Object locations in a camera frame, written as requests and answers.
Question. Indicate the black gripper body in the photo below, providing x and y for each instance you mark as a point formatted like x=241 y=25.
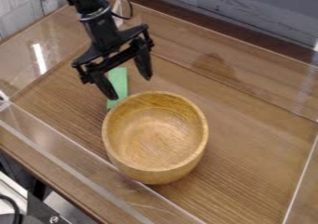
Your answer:
x=112 y=45

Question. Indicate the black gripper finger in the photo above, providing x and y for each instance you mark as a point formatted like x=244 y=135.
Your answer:
x=142 y=60
x=105 y=85

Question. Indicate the green rectangular block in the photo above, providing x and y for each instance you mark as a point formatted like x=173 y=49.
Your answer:
x=118 y=77

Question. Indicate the brown wooden bowl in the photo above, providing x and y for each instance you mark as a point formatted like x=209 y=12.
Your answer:
x=156 y=134

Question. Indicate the black metal mount plate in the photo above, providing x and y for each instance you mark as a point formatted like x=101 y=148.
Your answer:
x=54 y=210

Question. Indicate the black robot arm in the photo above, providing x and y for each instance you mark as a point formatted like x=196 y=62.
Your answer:
x=93 y=7

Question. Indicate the clear acrylic tray wall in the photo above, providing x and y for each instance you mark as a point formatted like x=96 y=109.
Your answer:
x=253 y=83

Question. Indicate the clear acrylic corner bracket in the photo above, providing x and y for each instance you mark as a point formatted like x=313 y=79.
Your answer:
x=118 y=11

